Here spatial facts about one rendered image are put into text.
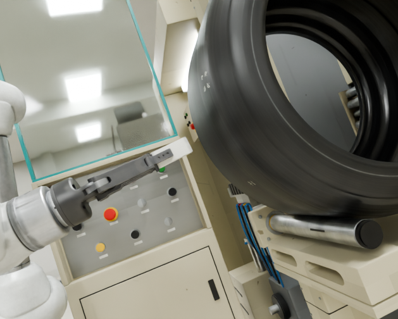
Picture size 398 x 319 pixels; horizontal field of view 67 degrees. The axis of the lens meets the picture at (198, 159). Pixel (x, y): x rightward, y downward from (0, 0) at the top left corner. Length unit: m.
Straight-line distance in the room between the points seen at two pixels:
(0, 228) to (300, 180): 0.44
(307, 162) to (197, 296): 0.81
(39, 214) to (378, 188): 0.51
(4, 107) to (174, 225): 0.68
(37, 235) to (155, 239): 0.72
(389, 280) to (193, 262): 0.74
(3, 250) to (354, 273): 0.51
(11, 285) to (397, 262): 0.87
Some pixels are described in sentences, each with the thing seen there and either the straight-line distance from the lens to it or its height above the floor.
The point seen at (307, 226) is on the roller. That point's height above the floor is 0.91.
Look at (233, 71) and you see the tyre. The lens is 0.49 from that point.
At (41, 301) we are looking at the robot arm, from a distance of 1.01.
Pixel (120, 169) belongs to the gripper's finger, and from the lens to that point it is 0.48.
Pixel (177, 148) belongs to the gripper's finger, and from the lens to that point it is 0.53.
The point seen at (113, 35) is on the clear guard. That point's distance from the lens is 1.35.
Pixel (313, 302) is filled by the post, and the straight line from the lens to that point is 1.03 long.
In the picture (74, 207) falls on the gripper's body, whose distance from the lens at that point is 0.50.
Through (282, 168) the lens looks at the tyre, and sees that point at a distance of 0.49.
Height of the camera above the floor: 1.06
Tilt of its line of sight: 5 degrees up
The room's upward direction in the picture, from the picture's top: 20 degrees counter-clockwise
